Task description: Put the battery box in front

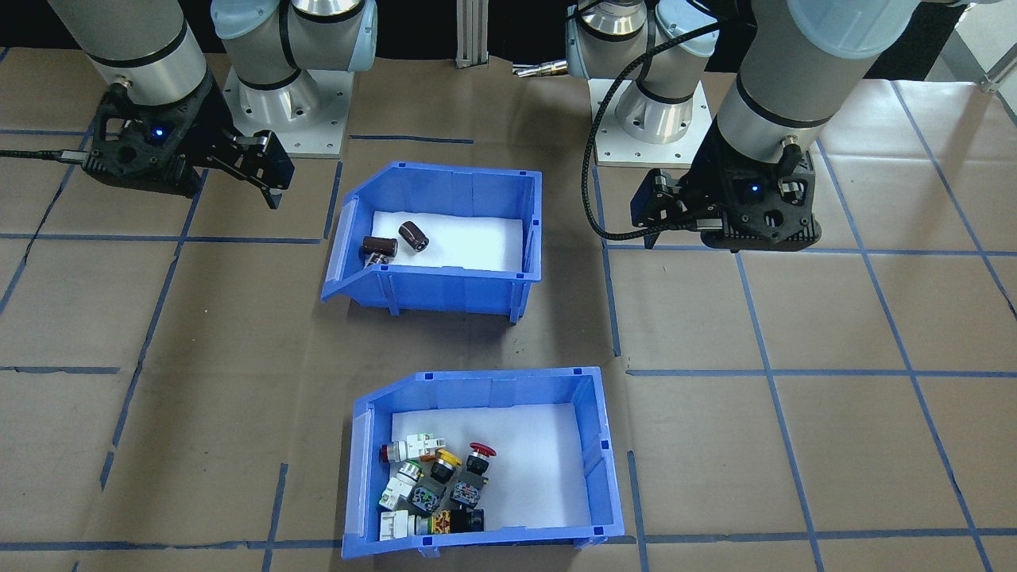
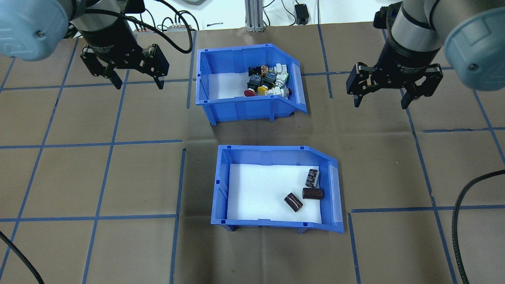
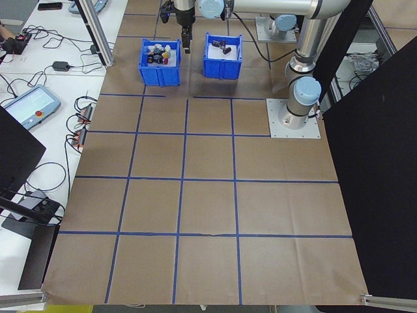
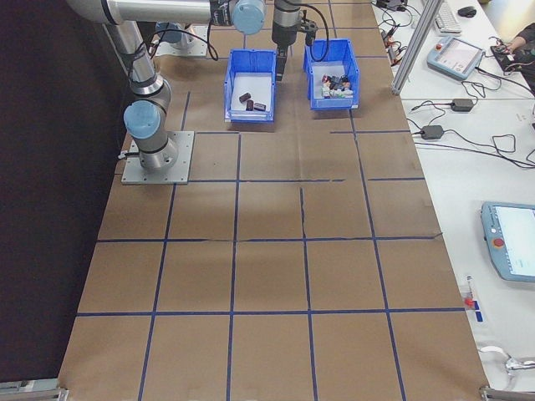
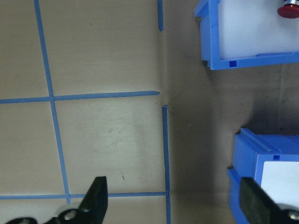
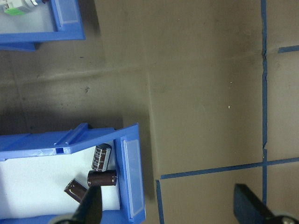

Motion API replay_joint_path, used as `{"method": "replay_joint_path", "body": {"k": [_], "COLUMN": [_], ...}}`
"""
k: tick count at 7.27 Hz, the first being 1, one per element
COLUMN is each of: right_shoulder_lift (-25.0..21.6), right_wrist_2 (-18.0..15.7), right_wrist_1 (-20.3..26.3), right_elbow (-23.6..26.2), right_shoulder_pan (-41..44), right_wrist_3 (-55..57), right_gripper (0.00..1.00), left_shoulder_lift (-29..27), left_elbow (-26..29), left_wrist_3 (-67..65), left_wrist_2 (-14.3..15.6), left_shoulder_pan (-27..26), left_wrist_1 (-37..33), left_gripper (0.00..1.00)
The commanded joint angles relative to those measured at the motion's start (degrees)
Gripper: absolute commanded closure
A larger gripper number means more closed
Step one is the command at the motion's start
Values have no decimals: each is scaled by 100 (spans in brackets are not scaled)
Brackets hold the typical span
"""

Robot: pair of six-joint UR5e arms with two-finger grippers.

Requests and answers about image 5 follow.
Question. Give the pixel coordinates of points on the blue battery bin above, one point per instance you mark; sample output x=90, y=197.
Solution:
x=247, y=149

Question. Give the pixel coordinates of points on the blue switch parts bin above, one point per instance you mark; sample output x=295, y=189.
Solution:
x=215, y=35

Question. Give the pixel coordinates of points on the red mushroom push button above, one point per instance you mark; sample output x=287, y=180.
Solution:
x=287, y=10

